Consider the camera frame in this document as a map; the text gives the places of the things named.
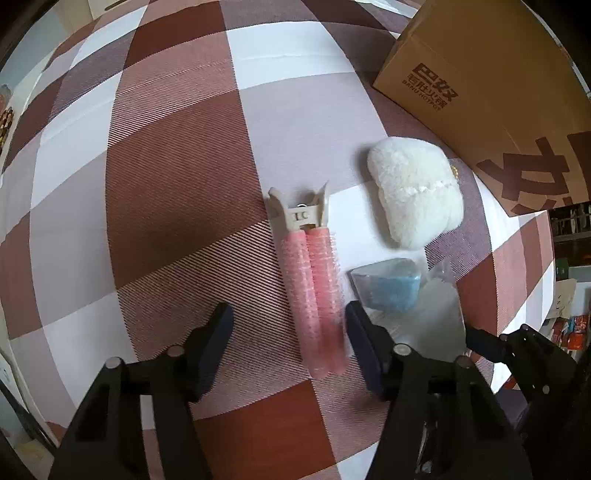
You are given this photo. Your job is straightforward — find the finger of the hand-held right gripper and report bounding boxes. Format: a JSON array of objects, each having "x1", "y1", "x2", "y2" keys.
[{"x1": 464, "y1": 325, "x2": 509, "y2": 364}]

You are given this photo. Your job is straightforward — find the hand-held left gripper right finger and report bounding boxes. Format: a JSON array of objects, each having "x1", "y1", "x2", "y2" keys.
[{"x1": 345, "y1": 301, "x2": 539, "y2": 480}]

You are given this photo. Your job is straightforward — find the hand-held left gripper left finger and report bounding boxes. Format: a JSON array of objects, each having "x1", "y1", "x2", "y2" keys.
[{"x1": 48, "y1": 302, "x2": 235, "y2": 480}]

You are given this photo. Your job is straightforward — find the pink hair roller clip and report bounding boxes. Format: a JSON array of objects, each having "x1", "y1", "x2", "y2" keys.
[{"x1": 269, "y1": 181, "x2": 346, "y2": 379}]

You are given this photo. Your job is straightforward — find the brown cardboard box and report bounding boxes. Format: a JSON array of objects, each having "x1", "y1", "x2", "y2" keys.
[{"x1": 373, "y1": 0, "x2": 591, "y2": 217}]

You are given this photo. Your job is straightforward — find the clear bag with white cloth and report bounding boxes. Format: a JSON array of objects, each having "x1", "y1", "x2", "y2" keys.
[{"x1": 365, "y1": 261, "x2": 467, "y2": 363}]

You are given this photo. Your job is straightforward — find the blue face mask packet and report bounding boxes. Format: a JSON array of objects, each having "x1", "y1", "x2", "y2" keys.
[{"x1": 348, "y1": 258, "x2": 423, "y2": 315}]

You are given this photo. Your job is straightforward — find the brown checked tablecloth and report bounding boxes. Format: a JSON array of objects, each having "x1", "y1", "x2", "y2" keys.
[{"x1": 0, "y1": 0, "x2": 555, "y2": 480}]

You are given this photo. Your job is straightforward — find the white fluffy pouch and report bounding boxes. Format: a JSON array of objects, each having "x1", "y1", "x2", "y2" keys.
[{"x1": 367, "y1": 137, "x2": 464, "y2": 250}]

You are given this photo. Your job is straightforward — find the woven brown trivet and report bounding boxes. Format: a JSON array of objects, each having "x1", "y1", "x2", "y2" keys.
[{"x1": 0, "y1": 106, "x2": 14, "y2": 148}]

